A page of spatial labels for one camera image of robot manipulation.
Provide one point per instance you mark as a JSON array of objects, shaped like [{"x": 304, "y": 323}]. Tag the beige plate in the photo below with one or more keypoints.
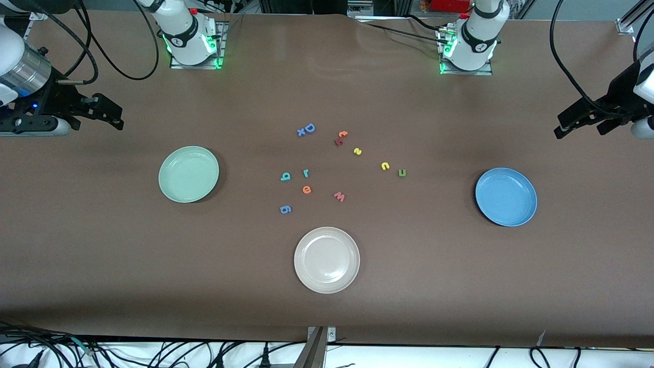
[{"x": 326, "y": 260}]

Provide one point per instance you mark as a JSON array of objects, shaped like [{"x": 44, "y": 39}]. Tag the grey aluminium profile post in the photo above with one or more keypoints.
[{"x": 312, "y": 355}]

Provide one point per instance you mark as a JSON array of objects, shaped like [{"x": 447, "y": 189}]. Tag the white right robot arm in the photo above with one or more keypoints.
[{"x": 179, "y": 25}]

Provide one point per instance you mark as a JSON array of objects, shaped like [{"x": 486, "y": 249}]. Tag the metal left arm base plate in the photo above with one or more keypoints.
[{"x": 465, "y": 73}]

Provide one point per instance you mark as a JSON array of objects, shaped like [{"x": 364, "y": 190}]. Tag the blue foam letter D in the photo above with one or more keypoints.
[{"x": 306, "y": 128}]

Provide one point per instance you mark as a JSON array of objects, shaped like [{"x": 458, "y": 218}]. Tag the black equipment box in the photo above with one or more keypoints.
[{"x": 286, "y": 5}]

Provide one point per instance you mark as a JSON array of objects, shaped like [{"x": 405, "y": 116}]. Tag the blue foam letter g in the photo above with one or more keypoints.
[{"x": 285, "y": 209}]

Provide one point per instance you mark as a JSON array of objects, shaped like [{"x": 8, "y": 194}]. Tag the white paper scrap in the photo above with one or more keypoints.
[{"x": 541, "y": 337}]

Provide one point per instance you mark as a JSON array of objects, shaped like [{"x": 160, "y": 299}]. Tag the blue plate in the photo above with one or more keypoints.
[{"x": 506, "y": 197}]

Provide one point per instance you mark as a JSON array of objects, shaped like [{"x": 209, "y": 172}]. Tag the red box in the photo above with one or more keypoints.
[{"x": 449, "y": 5}]

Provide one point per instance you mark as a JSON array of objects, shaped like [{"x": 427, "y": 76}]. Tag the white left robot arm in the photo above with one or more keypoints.
[{"x": 477, "y": 36}]

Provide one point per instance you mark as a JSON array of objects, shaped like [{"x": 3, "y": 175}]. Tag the silver metal frame piece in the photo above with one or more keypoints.
[{"x": 368, "y": 10}]

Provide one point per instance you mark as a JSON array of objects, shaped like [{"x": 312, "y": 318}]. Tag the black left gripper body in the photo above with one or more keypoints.
[{"x": 620, "y": 95}]

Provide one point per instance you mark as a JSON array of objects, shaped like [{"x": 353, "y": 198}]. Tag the metal corner bracket with screw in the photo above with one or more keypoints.
[{"x": 331, "y": 335}]

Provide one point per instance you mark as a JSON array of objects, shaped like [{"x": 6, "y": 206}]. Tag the brown table cover sheet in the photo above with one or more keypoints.
[{"x": 102, "y": 255}]

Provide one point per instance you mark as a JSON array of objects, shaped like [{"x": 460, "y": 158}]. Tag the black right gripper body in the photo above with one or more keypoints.
[{"x": 55, "y": 99}]

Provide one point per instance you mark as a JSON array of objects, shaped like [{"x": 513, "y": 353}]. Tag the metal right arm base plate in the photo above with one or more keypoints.
[{"x": 194, "y": 66}]

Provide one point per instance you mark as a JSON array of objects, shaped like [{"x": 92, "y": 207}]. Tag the light green plate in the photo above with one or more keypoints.
[{"x": 188, "y": 174}]

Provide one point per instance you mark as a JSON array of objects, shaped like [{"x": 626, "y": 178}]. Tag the red foam letter w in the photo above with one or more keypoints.
[{"x": 339, "y": 196}]

